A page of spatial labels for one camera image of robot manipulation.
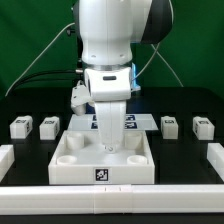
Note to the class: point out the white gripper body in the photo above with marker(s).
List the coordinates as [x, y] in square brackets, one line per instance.
[108, 85]

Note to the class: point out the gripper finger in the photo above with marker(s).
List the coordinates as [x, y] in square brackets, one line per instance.
[111, 121]

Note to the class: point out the white square tabletop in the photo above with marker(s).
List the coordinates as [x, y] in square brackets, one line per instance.
[80, 159]

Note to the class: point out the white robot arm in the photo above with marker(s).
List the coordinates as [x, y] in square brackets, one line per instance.
[107, 29]

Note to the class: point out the white tag board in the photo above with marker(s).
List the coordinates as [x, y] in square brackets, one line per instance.
[143, 122]

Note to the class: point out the white front obstacle bar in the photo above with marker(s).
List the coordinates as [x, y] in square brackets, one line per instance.
[111, 199]

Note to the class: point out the white obstacle bar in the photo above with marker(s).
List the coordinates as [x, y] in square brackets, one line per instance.
[6, 159]
[215, 155]
[111, 199]

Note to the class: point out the white right obstacle bar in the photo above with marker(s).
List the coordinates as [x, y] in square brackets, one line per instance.
[215, 155]

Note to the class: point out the white left obstacle bar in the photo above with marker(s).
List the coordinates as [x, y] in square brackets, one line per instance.
[6, 159]

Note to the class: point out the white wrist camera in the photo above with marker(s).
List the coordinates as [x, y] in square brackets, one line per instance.
[79, 98]

